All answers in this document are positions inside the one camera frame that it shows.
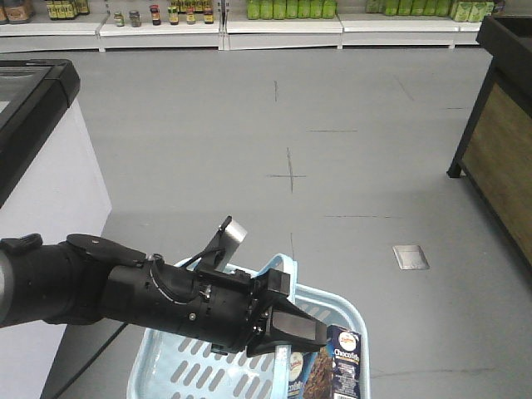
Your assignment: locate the green drink bottles row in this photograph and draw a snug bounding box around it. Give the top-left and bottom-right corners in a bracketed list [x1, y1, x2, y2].
[245, 0, 337, 20]

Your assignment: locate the far chest freezer black rim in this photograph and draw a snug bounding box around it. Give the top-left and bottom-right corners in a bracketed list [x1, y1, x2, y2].
[1, 59, 111, 398]

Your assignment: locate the dark blue Chocofitos cookie box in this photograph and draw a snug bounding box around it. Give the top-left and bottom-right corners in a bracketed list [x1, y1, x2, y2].
[299, 324, 362, 399]

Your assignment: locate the silver floor socket plate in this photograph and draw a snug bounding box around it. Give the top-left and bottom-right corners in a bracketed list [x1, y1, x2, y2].
[392, 244, 430, 271]

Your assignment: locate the wooden display stand black frame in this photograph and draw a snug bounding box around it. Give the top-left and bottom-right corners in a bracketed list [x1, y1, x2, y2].
[447, 15, 531, 264]

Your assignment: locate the white supermarket shelf unit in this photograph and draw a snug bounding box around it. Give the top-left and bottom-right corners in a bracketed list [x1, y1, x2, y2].
[1, 1, 480, 53]

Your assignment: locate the light blue plastic basket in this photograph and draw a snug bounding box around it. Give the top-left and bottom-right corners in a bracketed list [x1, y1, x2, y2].
[126, 254, 372, 398]

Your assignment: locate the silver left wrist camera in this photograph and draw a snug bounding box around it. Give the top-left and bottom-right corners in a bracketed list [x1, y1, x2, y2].
[197, 216, 247, 272]

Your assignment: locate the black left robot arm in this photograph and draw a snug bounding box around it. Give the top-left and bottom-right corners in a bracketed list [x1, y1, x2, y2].
[1, 234, 327, 357]

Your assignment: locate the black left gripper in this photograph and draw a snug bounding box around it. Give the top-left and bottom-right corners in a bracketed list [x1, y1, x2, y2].
[98, 258, 327, 357]

